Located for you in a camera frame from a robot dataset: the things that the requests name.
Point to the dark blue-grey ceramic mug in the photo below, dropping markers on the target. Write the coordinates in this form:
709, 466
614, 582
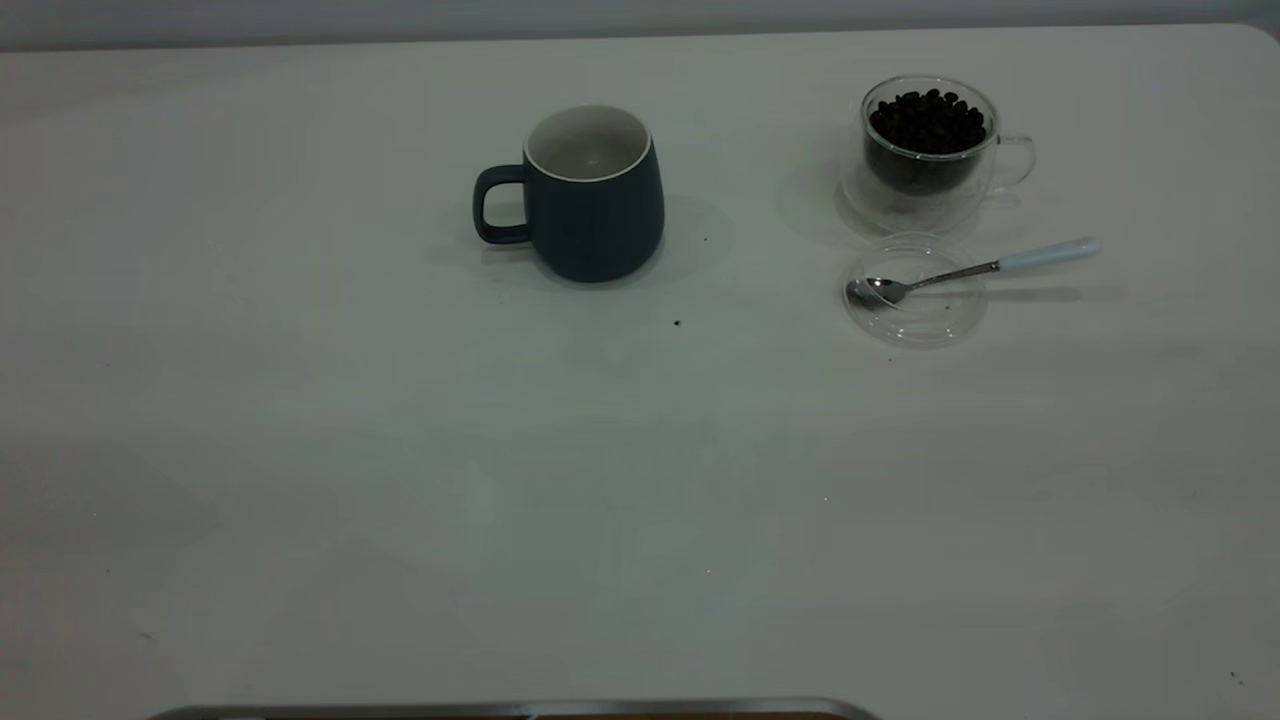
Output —
600, 225

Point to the clear round glass lid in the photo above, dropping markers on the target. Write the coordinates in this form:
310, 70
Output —
925, 325

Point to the dark coffee beans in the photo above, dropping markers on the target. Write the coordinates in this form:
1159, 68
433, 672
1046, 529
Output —
925, 125

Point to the clear double-wall glass cup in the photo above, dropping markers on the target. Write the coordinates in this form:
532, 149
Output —
930, 205

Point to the silver metal frame edge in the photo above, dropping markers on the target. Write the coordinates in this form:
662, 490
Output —
500, 710

